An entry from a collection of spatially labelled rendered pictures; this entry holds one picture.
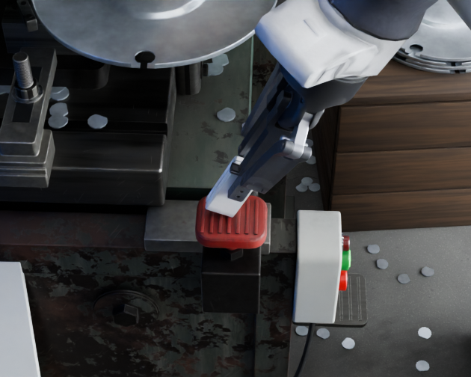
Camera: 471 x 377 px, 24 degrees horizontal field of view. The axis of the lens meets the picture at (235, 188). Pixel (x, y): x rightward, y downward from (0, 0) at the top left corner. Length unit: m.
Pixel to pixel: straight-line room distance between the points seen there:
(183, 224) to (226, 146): 0.13
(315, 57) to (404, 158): 1.09
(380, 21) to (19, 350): 0.71
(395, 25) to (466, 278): 1.20
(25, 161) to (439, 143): 0.91
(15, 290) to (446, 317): 0.89
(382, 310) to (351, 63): 1.13
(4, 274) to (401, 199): 0.91
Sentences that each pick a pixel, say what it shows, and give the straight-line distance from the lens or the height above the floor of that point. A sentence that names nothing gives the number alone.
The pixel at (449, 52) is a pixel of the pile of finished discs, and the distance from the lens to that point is 1.84.
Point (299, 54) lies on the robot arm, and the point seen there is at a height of 1.03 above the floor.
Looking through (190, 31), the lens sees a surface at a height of 0.78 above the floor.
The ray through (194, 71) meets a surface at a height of 0.69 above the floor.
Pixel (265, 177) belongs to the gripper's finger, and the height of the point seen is 0.87.
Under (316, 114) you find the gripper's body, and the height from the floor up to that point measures 0.94.
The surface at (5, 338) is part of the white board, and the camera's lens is 1.36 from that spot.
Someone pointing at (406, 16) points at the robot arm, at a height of 1.05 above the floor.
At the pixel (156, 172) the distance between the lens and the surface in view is 1.19.
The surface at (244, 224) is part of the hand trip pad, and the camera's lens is 1.06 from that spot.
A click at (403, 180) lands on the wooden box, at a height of 0.14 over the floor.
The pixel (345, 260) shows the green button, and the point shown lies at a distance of 1.26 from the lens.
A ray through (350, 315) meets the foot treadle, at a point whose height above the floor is 0.16.
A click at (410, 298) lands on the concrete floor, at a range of 1.96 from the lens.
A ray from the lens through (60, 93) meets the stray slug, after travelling 1.28.
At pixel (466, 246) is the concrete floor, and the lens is 2.05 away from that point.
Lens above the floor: 1.59
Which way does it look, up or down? 49 degrees down
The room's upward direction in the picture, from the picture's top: straight up
